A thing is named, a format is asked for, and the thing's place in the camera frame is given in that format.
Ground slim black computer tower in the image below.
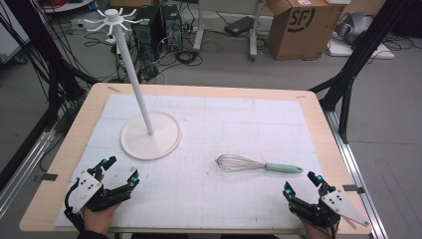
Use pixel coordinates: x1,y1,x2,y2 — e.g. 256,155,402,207
161,3,184,53

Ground black power adapter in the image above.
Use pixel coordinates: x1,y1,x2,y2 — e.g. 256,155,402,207
223,15,255,37

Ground person's left hand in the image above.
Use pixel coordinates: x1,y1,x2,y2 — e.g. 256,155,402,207
81,202,122,236

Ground white stand leg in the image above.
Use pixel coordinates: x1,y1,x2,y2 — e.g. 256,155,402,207
248,0,266,63
192,0,205,53

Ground whisk with mint green handle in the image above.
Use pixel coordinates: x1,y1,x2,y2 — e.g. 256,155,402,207
215,152,305,174

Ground white hook stand rack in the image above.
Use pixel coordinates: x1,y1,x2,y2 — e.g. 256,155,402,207
83,7,183,162

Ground white flat board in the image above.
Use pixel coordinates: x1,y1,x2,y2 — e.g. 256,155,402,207
325,39,396,61

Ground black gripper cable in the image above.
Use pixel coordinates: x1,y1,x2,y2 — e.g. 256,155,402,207
64,180,86,232

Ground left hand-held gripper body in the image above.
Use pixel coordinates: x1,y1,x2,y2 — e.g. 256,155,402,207
70,164,134,214

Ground aluminium rail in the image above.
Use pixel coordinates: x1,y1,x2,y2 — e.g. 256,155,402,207
322,109,389,239
0,129,57,218

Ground brown cardboard box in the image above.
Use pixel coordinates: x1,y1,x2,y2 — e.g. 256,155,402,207
266,0,348,62

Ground white grid mat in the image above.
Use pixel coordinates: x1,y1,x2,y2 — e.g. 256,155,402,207
54,93,336,231

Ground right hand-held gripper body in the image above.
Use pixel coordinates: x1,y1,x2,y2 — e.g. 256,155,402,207
289,186,370,230

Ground coiled black cable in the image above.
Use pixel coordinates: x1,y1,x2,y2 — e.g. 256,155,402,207
174,49,204,67

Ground white round table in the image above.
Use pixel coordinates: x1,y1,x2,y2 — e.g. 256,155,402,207
39,0,96,14

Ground large black computer tower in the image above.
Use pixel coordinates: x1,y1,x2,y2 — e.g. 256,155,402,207
131,6,167,63

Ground person's right hand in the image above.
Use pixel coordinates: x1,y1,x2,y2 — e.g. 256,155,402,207
300,219,336,239

